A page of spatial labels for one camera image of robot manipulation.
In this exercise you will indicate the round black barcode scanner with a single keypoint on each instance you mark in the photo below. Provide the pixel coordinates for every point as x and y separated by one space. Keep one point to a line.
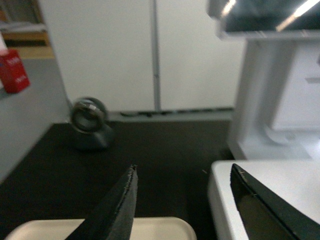
88 118

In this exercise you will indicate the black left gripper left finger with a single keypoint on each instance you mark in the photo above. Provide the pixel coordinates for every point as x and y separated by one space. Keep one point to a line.
112 218

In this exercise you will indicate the beige plastic tray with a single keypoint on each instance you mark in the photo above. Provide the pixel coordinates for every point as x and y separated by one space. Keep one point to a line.
143 228

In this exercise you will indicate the white POS terminal stand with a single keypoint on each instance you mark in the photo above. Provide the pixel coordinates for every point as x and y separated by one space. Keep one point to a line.
277 111

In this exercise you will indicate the red floor box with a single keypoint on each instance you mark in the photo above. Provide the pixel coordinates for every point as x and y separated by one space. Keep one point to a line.
12 72

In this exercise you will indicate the grey partition pole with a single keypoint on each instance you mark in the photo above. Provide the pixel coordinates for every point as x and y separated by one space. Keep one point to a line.
155 55

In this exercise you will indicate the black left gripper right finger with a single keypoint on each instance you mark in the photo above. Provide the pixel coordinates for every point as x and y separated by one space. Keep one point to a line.
264 214

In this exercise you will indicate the wooden shelf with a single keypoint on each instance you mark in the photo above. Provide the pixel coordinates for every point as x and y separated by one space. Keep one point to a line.
23 28

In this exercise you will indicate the black slatted checkout counter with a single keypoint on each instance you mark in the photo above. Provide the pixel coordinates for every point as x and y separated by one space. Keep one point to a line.
56 181

